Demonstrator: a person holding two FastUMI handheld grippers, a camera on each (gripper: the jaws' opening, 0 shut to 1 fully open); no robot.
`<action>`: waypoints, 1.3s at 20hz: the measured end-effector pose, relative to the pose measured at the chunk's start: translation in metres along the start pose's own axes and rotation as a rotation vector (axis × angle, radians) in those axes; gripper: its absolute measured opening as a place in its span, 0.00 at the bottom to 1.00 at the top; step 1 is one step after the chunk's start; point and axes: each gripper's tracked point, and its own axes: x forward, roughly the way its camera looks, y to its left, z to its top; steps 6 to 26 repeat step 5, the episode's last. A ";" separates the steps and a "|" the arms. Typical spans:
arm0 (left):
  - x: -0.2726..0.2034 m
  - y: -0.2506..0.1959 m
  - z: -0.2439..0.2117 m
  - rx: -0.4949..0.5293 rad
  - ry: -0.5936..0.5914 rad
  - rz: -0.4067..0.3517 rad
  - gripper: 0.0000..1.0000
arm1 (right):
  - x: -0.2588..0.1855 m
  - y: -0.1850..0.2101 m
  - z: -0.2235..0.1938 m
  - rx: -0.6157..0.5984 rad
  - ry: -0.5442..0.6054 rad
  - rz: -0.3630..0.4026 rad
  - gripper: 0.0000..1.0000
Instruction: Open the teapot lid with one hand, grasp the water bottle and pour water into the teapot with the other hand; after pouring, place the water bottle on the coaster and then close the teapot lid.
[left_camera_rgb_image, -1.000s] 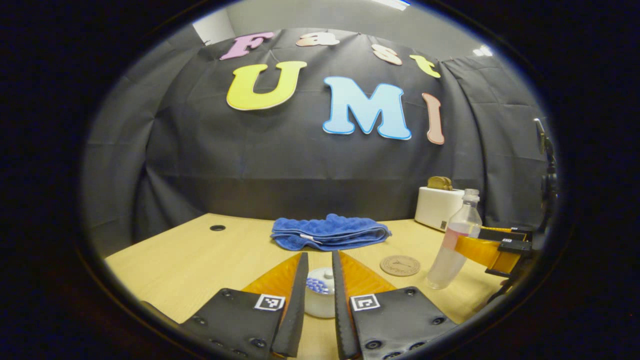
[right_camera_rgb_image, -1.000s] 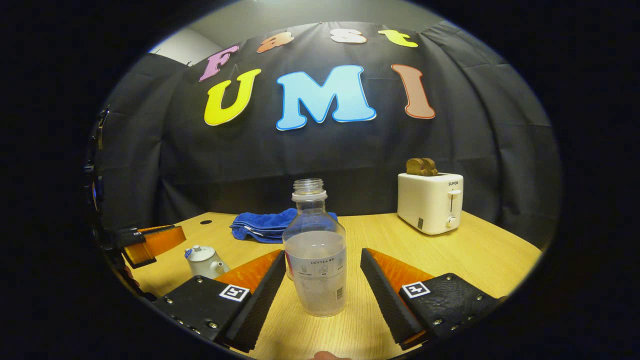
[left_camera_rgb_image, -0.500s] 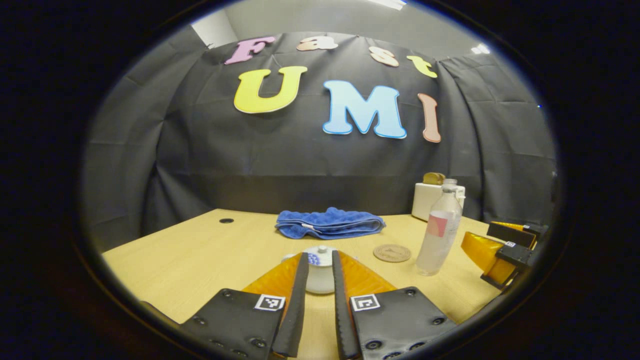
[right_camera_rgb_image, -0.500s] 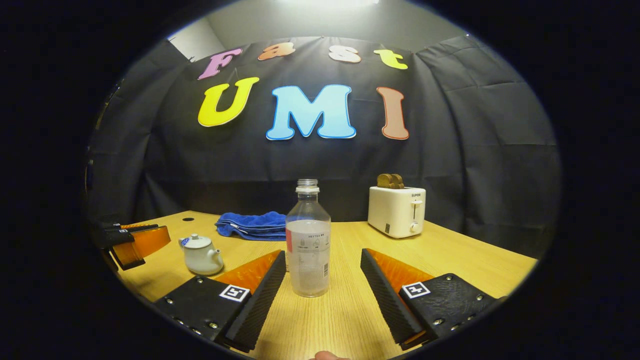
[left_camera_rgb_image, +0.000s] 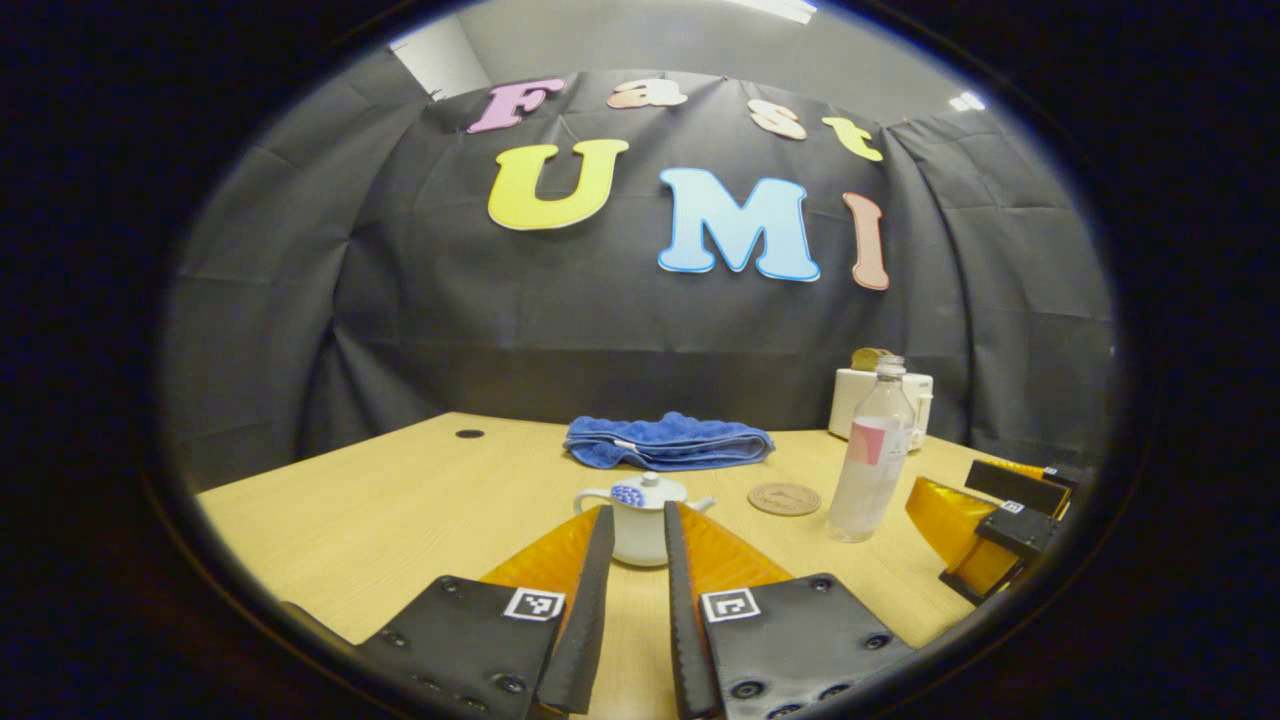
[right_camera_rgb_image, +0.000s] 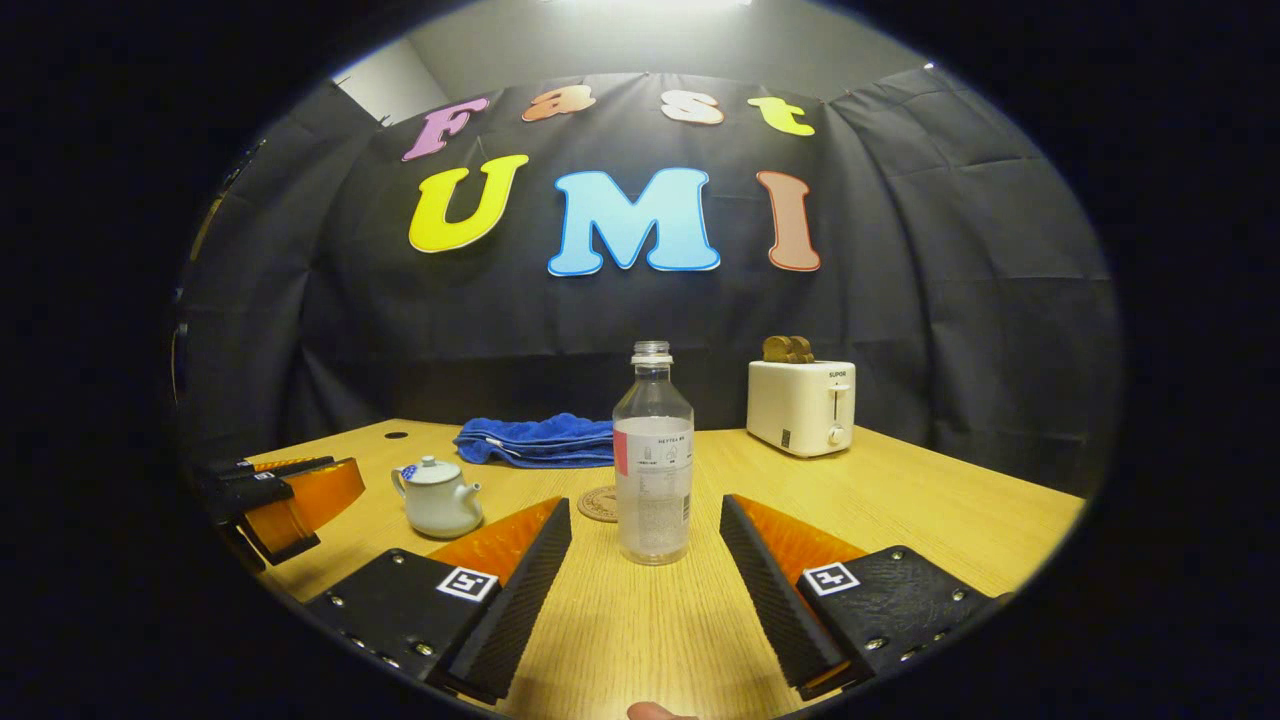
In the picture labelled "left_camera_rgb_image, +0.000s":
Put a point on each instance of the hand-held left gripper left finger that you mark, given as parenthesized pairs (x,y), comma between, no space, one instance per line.
(590,630)

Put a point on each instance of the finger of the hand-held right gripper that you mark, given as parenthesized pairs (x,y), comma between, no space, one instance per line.
(1020,485)
(960,530)

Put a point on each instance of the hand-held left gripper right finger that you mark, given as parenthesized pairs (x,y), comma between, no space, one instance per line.
(685,640)

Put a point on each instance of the clear plastic water bottle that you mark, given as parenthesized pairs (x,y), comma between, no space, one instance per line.
(872,480)

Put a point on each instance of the white ceramic teacup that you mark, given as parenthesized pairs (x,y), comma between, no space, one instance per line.
(640,535)

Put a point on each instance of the white teacup lid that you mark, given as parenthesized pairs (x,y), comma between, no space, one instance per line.
(650,493)

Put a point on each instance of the round brown coaster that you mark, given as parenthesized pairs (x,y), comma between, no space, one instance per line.
(784,499)

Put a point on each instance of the white toaster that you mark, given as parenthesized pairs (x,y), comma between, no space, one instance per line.
(845,405)

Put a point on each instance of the brown bread slice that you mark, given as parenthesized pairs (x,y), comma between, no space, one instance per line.
(866,360)

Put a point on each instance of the blue folded towel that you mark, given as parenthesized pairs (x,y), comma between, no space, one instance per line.
(670,442)

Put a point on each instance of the black backdrop cloth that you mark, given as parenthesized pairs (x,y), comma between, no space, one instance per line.
(560,330)

